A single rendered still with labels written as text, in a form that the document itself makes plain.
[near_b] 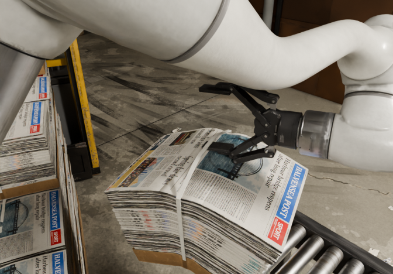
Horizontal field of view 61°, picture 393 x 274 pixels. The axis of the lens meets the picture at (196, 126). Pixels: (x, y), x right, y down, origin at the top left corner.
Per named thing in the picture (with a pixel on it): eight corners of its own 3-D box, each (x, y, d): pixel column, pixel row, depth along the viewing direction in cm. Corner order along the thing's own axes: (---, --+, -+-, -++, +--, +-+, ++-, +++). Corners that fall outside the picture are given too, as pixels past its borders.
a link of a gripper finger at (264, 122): (265, 129, 68) (270, 125, 67) (226, 90, 68) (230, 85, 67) (271, 121, 71) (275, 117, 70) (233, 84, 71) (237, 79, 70)
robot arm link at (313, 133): (324, 168, 63) (292, 162, 65) (330, 145, 70) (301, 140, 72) (331, 124, 59) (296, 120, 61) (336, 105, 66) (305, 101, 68)
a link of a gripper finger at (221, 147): (234, 143, 77) (234, 146, 77) (206, 140, 80) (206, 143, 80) (229, 150, 74) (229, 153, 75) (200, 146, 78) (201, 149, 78)
